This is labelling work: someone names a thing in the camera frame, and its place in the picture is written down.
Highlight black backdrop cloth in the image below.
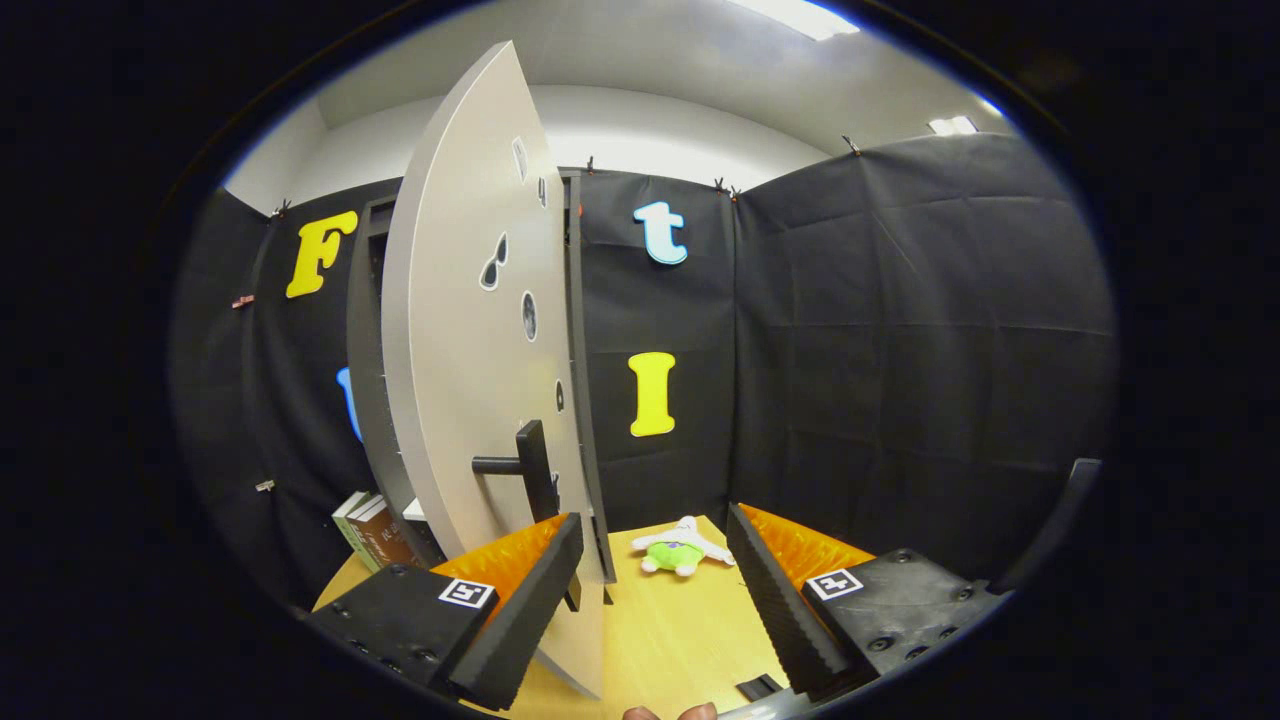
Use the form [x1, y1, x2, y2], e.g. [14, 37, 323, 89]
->
[170, 130, 1116, 611]

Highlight green book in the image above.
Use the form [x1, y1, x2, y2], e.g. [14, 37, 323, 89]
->
[331, 490, 373, 571]

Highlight dark brown book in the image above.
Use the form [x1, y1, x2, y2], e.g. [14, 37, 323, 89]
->
[345, 495, 386, 573]

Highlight black door handle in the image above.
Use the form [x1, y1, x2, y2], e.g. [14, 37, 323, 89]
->
[472, 420, 583, 613]

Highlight dark grey cabinet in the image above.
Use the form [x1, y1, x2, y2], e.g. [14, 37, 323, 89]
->
[345, 168, 619, 606]

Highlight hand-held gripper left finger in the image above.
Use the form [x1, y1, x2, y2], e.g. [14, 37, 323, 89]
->
[305, 512, 586, 713]

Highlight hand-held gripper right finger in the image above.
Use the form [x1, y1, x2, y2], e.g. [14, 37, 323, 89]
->
[725, 502, 1011, 701]

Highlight row of black cloth clips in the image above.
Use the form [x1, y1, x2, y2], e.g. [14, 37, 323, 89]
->
[268, 135, 861, 221]

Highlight pink green plush toy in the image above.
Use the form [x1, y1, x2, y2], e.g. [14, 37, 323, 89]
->
[630, 515, 736, 579]

